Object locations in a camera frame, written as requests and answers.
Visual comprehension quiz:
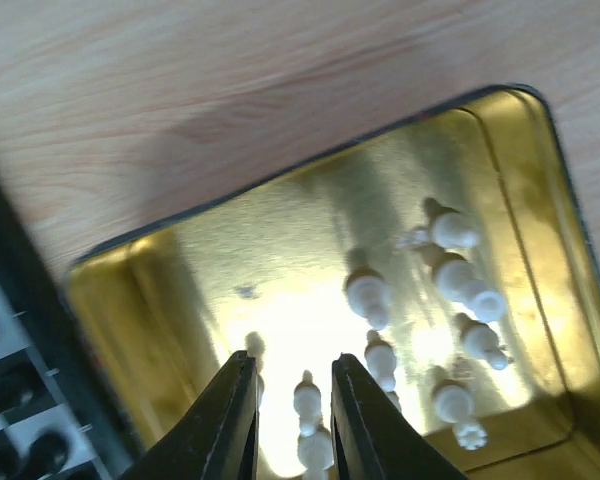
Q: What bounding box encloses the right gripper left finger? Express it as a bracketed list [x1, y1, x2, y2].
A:
[121, 351, 259, 480]

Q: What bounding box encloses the black magnetic chess board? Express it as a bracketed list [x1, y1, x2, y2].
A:
[0, 186, 140, 479]

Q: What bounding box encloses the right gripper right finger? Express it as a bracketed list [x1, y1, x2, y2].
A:
[331, 353, 465, 480]

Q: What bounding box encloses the gold metal tin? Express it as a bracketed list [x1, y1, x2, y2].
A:
[66, 85, 600, 479]

